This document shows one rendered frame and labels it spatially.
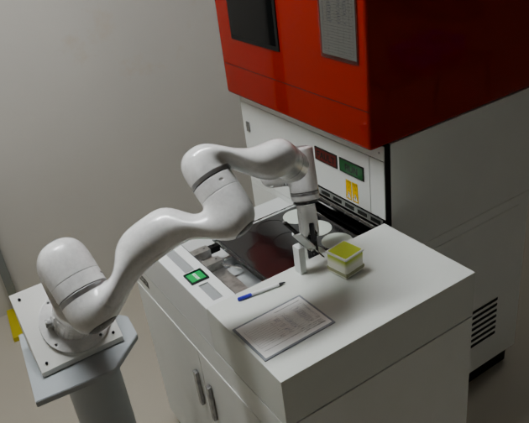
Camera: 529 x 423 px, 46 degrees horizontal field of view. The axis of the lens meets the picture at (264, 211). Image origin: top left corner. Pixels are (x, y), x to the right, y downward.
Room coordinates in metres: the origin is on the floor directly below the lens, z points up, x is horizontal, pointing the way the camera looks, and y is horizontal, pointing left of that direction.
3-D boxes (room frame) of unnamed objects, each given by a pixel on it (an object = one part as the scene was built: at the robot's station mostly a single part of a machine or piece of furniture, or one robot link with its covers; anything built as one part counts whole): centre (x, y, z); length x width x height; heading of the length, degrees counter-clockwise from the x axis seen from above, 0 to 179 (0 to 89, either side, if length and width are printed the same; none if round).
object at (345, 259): (1.41, -0.20, 1.00); 0.07 x 0.07 x 0.07; 38
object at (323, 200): (1.83, -0.24, 0.89); 0.44 x 0.02 x 0.10; 29
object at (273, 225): (1.71, -0.07, 0.90); 0.34 x 0.34 x 0.01; 29
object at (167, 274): (1.59, 0.28, 0.89); 0.55 x 0.09 x 0.14; 29
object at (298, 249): (1.45, -0.09, 1.03); 0.06 x 0.04 x 0.13; 119
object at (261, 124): (1.99, -0.17, 1.02); 0.81 x 0.03 x 0.40; 29
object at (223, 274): (1.57, 0.15, 0.87); 0.36 x 0.08 x 0.03; 29
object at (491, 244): (2.16, -0.47, 0.41); 0.82 x 0.70 x 0.82; 29
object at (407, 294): (1.33, -0.17, 0.89); 0.62 x 0.35 x 0.14; 119
